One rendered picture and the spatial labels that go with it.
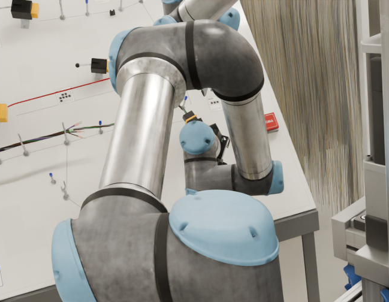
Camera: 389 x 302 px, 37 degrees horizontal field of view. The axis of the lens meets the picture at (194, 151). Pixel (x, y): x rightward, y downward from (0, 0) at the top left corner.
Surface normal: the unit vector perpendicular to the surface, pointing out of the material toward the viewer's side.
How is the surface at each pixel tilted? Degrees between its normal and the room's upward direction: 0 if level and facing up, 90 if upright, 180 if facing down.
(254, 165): 121
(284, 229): 90
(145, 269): 67
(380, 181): 90
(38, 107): 52
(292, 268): 90
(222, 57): 86
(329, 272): 0
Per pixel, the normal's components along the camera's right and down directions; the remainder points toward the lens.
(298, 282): 0.29, 0.31
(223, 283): -0.14, 0.38
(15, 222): 0.14, -0.32
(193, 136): -0.18, -0.16
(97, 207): -0.46, -0.66
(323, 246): -0.15, -0.92
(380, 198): -0.75, 0.35
